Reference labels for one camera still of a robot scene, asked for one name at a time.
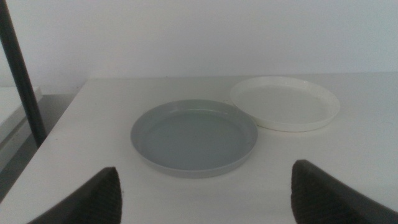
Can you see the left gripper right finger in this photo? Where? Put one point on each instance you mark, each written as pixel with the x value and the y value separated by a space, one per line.
pixel 323 199

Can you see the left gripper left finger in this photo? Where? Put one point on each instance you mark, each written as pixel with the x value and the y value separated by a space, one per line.
pixel 99 199

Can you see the white shallow bowl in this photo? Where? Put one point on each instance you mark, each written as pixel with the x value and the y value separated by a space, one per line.
pixel 283 105

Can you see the grey shallow bowl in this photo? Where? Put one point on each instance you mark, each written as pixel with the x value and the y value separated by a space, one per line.
pixel 192 140

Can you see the black metal pole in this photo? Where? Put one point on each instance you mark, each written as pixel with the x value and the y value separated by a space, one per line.
pixel 21 84

